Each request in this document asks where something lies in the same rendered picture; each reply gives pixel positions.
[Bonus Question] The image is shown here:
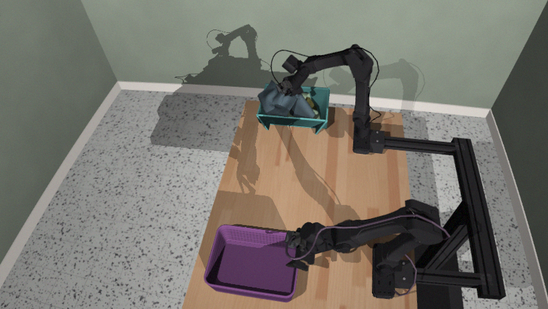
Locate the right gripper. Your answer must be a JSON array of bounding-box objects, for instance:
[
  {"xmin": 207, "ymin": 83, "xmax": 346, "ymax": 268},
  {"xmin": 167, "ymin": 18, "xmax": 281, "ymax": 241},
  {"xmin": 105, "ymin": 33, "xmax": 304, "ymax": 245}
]
[{"xmin": 279, "ymin": 75, "xmax": 304, "ymax": 96}]

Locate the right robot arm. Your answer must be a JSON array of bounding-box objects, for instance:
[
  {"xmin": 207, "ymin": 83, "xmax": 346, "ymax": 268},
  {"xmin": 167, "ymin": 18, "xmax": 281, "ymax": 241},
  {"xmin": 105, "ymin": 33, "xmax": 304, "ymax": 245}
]
[{"xmin": 282, "ymin": 49, "xmax": 373, "ymax": 151}]

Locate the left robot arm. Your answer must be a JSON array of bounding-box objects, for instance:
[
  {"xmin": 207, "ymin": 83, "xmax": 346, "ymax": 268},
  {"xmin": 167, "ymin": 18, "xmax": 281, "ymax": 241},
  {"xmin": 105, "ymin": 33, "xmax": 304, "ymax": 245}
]
[{"xmin": 300, "ymin": 199, "xmax": 443, "ymax": 296}]

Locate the teal open-top tub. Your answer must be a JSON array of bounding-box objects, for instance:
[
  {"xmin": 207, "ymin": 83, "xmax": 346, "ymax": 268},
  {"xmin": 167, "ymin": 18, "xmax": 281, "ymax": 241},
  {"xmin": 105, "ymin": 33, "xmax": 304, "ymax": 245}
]
[{"xmin": 257, "ymin": 86, "xmax": 330, "ymax": 135}]

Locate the purple plastic basket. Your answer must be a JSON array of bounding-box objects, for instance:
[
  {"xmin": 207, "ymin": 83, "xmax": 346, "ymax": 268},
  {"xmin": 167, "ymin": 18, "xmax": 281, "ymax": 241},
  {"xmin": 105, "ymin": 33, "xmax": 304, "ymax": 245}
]
[{"xmin": 204, "ymin": 224, "xmax": 298, "ymax": 302}]

